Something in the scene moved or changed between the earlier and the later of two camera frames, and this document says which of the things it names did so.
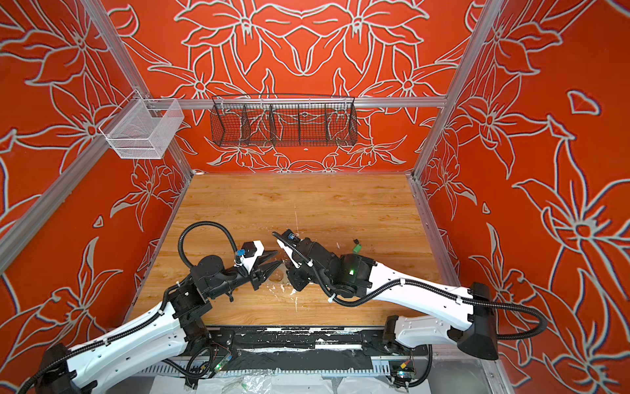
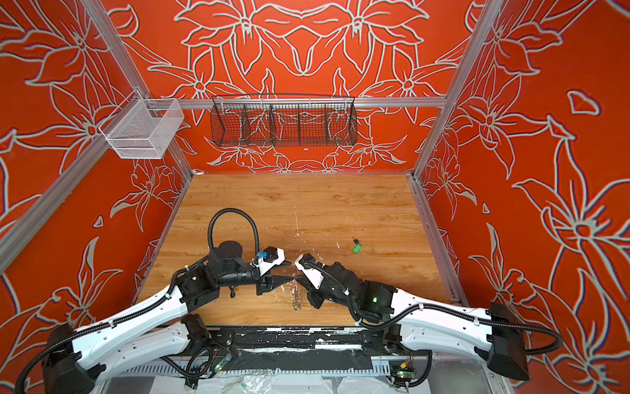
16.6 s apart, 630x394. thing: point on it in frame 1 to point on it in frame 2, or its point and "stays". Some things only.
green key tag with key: [357, 249] stays
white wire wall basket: [143, 128] stays
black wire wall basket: [281, 120] stays
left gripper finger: [262, 272] to [269, 282]
